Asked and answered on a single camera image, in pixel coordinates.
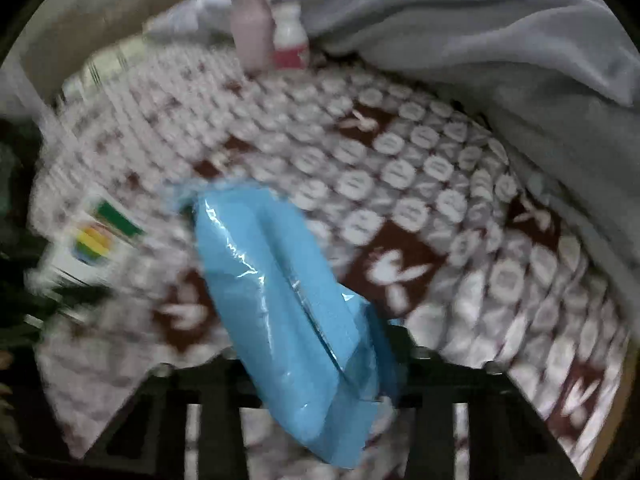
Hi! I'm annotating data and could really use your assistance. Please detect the light blue plastic packet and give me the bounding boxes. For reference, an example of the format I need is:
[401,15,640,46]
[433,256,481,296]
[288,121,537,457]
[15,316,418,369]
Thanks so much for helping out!
[170,182,406,471]

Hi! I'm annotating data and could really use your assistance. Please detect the grey-blue duvet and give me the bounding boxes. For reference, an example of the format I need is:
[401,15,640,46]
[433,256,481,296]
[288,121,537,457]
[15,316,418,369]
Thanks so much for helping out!
[150,0,640,321]

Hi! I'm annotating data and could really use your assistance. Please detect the printed fleece blanket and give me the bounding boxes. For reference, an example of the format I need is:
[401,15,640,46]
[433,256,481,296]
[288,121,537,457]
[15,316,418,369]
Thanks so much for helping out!
[30,42,631,480]

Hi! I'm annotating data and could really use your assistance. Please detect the white box coloured stripes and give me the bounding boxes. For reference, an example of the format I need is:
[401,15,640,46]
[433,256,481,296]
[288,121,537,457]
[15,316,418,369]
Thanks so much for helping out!
[27,197,146,301]

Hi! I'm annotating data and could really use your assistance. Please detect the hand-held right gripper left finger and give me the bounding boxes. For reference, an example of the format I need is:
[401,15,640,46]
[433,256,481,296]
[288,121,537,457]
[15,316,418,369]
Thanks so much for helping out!
[82,357,266,480]

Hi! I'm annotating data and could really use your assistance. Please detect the white bottle pink label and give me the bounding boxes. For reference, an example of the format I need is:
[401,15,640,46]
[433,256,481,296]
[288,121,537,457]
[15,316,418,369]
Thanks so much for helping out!
[271,2,311,71]

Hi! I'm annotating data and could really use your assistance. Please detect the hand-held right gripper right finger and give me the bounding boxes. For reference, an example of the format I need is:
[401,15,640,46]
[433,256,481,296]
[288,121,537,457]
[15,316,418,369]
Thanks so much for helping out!
[385,324,583,480]

